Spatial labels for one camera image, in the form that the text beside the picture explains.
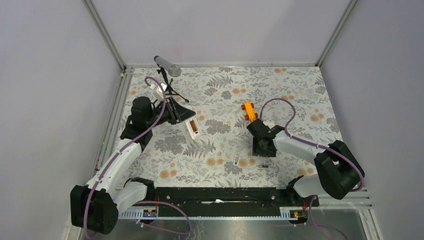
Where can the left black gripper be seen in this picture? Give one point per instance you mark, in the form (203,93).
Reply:
(175,109)

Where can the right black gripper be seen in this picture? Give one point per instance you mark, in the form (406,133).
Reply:
(256,150)

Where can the white remote control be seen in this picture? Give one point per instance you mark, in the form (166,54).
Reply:
(193,127)

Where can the white battery cover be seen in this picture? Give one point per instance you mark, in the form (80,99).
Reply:
(236,158)

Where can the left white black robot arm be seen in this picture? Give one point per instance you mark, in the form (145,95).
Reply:
(97,205)

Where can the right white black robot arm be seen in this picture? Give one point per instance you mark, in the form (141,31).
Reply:
(337,170)

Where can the black mini tripod stand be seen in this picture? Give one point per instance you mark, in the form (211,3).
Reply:
(169,89)

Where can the yellow toy brick car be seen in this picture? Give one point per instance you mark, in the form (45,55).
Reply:
(250,114)

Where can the floral patterned table mat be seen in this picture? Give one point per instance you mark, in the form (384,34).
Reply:
(296,96)

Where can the grey microphone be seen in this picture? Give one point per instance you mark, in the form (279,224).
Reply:
(172,69)

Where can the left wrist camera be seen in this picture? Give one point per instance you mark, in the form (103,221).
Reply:
(158,90)

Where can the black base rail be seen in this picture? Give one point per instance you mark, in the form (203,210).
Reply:
(225,202)

